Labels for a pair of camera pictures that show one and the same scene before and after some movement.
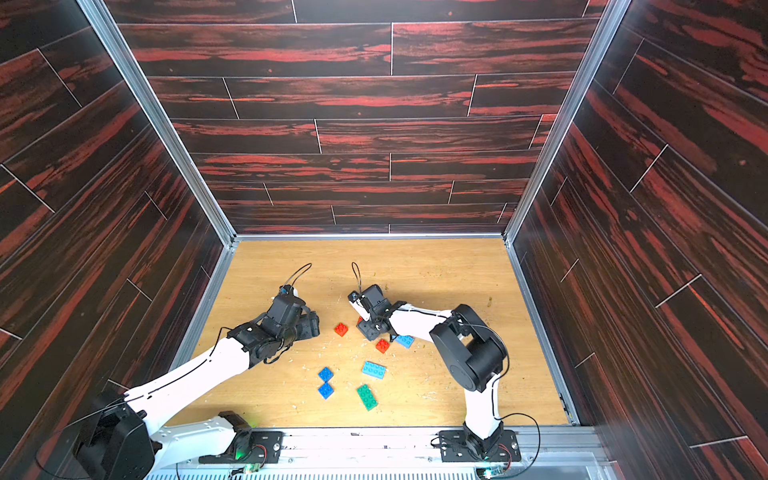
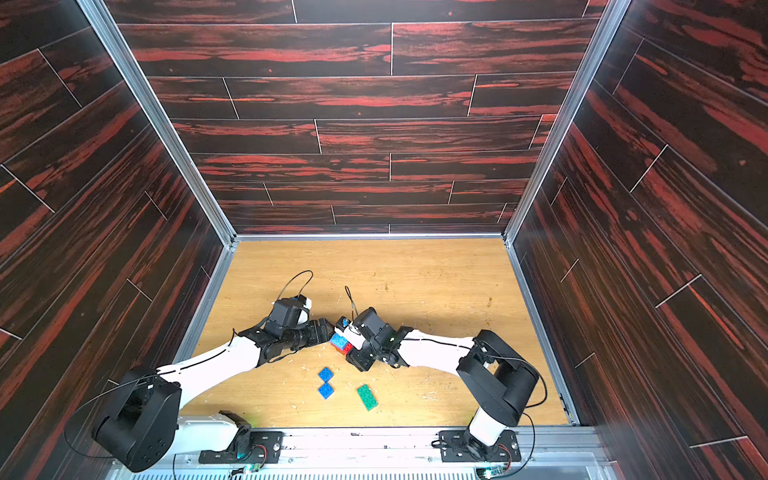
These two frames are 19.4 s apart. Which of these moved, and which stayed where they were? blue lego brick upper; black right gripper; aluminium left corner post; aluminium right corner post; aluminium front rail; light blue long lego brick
Moved: light blue long lego brick; black right gripper
Stayed: aluminium right corner post; blue lego brick upper; aluminium left corner post; aluminium front rail
